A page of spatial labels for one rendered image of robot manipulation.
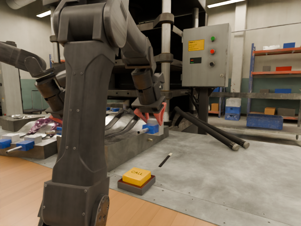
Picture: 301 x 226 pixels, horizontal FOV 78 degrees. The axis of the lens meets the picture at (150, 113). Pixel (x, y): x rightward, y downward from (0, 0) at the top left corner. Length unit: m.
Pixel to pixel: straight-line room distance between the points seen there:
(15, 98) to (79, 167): 4.82
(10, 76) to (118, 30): 4.79
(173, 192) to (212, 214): 0.12
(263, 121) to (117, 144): 3.73
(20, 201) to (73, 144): 0.36
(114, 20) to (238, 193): 0.50
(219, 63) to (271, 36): 5.94
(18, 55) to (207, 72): 1.06
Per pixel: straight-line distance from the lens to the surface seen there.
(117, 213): 0.49
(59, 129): 0.74
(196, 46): 1.38
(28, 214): 0.55
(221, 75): 1.32
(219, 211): 0.51
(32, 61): 0.66
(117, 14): 0.31
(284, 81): 7.09
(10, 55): 0.68
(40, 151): 0.85
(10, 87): 5.04
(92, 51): 0.28
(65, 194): 0.28
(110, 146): 0.64
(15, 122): 1.41
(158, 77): 0.64
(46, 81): 0.67
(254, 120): 4.20
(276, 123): 4.22
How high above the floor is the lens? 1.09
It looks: 9 degrees down
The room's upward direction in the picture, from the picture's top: straight up
